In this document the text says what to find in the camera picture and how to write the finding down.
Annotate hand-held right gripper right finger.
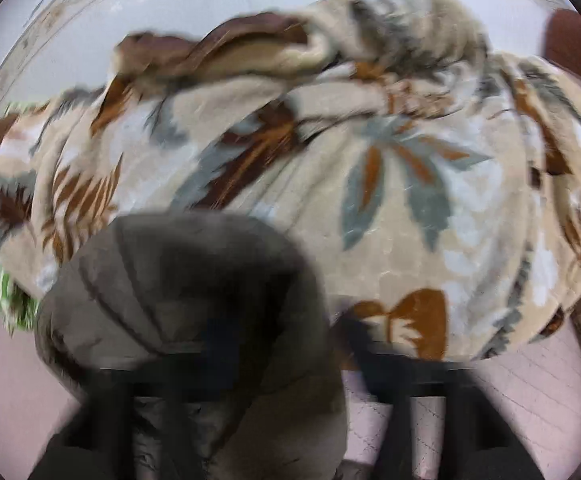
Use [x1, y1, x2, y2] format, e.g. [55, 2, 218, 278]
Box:
[340, 317, 546, 480]

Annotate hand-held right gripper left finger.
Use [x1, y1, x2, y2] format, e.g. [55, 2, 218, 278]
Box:
[28, 350, 206, 480]

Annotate grey-green puffer jacket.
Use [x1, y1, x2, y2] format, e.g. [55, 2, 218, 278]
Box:
[35, 210, 348, 480]

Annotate pink quilted bed cover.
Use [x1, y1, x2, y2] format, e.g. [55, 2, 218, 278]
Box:
[0, 300, 581, 480]

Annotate leaf print fleece blanket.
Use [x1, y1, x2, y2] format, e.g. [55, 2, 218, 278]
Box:
[0, 0, 581, 361]

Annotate green patterned pillow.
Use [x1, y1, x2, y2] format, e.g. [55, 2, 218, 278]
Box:
[0, 100, 46, 333]

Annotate pink and red pillow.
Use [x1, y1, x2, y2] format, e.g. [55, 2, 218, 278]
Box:
[543, 7, 581, 116]

